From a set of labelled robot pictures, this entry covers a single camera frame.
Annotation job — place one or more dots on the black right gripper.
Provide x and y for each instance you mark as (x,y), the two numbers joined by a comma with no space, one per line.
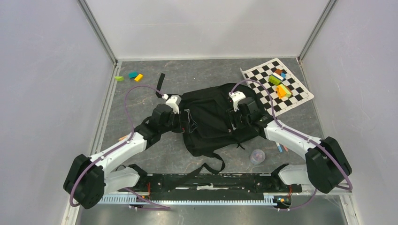
(232,115)

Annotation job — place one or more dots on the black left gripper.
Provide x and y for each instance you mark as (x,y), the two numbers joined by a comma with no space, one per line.
(187,126)

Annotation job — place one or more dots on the black student backpack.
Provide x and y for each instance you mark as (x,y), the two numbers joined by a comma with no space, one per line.
(209,109)

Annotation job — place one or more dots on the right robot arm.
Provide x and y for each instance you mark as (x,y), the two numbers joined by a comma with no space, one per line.
(326,166)

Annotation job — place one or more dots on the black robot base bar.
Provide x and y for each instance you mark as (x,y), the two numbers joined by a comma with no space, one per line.
(210,187)

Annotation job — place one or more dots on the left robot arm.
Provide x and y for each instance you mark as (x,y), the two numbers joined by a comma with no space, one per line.
(91,177)

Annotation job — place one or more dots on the blue white pen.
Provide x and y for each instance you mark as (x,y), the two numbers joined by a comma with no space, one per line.
(279,147)

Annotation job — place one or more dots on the orange green block stack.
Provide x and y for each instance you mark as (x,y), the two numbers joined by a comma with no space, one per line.
(283,92)

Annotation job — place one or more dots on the black white chessboard mat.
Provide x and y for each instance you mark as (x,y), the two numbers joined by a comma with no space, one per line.
(266,91)

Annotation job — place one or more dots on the green white block stack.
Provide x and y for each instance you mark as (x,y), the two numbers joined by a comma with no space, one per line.
(275,79)

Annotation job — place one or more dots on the yellow toy block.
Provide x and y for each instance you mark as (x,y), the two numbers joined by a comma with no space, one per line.
(138,77)

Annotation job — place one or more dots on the brown blue block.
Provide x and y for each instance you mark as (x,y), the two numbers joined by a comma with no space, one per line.
(280,73)

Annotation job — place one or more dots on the teal toy block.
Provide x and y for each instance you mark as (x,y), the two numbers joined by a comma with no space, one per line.
(133,75)

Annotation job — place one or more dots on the green half-round block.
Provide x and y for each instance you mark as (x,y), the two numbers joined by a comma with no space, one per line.
(119,78)

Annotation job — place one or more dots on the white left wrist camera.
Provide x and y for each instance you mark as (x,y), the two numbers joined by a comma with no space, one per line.
(173,103)

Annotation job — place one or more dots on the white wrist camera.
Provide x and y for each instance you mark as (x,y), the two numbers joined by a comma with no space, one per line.
(236,97)
(173,103)

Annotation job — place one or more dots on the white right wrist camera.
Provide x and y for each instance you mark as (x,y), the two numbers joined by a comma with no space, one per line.
(236,97)

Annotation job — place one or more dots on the aluminium frame rail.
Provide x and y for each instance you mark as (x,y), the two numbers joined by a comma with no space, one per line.
(110,83)

